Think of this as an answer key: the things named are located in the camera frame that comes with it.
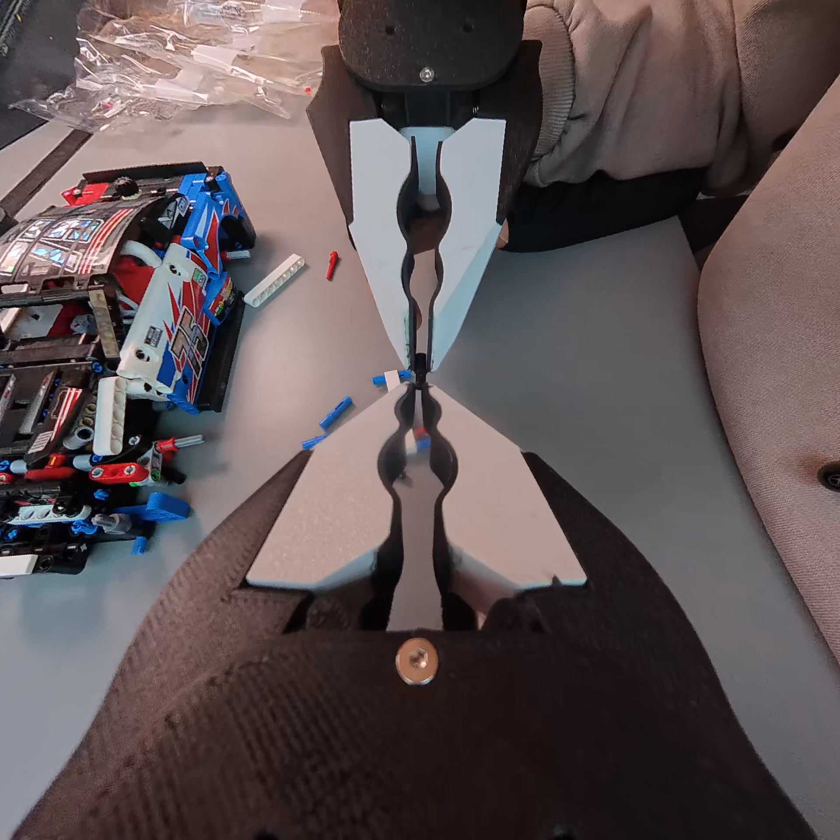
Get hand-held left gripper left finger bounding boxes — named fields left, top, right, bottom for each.
left=246, top=382, right=414, bottom=631

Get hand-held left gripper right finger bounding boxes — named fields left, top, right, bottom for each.
left=420, top=382, right=588, bottom=631

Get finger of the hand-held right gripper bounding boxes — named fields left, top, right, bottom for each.
left=423, top=120, right=508, bottom=374
left=348, top=120, right=421, bottom=370

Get white brick beam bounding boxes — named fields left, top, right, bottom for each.
left=244, top=252, right=307, bottom=307

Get grey desk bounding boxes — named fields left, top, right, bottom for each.
left=0, top=105, right=840, bottom=840

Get black desk mat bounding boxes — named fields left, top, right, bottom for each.
left=0, top=0, right=86, bottom=151

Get person's black pants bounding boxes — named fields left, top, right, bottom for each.
left=508, top=172, right=700, bottom=254

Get person's beige sweatshirt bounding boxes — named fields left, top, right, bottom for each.
left=521, top=0, right=840, bottom=198

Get toy brick race car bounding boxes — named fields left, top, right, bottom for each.
left=0, top=164, right=258, bottom=580

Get crumpled clear plastic bag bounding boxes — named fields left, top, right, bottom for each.
left=10, top=0, right=342, bottom=132

